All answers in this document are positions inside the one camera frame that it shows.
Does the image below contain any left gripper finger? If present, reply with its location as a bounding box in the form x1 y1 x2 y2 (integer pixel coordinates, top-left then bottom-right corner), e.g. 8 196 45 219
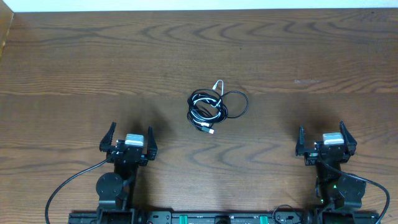
99 122 116 152
147 127 158 161

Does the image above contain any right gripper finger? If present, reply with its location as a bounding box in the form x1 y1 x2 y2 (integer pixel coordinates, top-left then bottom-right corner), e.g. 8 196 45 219
340 121 357 155
295 126 307 156

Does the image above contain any white usb cable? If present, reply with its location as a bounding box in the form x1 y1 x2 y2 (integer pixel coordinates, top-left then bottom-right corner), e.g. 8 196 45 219
190 79 225 135

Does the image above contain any black usb cable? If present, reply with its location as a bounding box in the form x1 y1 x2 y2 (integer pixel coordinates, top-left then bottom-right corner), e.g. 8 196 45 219
187 88 249 132

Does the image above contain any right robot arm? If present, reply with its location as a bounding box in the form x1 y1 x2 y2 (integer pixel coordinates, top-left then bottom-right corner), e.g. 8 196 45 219
295 122 366 223

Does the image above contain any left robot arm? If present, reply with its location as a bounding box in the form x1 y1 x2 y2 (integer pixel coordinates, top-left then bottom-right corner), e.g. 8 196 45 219
95 122 158 224

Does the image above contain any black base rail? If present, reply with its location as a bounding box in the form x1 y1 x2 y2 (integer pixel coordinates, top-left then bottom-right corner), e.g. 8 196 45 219
68 210 379 224

